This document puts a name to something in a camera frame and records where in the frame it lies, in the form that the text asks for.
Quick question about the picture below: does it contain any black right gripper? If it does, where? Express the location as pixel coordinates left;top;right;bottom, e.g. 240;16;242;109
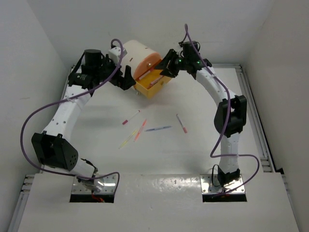
154;49;189;78

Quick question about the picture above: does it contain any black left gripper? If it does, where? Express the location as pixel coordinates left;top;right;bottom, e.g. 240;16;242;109
94;54;135;90

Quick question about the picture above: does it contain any white round drawer cabinet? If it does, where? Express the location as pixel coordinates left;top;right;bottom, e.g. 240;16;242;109
121;40;172;99

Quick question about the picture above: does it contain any magenta cap white marker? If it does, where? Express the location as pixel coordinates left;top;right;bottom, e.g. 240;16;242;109
122;110;140;125

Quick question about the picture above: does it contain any orange thin pen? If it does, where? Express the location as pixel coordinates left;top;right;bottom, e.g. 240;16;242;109
134;119;147;142

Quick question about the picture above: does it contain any yellow thin pen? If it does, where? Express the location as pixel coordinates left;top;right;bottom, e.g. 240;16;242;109
118;129;138;149

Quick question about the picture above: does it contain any blue ballpoint pen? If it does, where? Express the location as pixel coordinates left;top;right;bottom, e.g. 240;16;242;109
145;126;172;132

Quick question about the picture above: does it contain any salmon cap white marker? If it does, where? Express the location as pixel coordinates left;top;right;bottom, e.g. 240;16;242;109
176;114;187;133

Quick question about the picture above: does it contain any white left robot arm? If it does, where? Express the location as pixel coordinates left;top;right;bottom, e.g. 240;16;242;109
31;46;136;188

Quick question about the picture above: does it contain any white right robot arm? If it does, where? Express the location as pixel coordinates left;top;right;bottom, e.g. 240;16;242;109
155;41;247;186

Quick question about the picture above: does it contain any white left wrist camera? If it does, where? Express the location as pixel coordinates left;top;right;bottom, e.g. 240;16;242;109
108;46;122;65

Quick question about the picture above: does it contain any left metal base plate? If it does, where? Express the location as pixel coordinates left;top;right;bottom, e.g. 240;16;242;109
71;174;118;195

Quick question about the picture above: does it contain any metal base plate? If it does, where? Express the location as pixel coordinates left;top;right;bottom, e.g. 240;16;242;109
71;174;118;195
200;174;246;195

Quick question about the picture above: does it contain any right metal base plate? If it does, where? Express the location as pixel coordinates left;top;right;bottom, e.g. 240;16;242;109
200;174;246;195

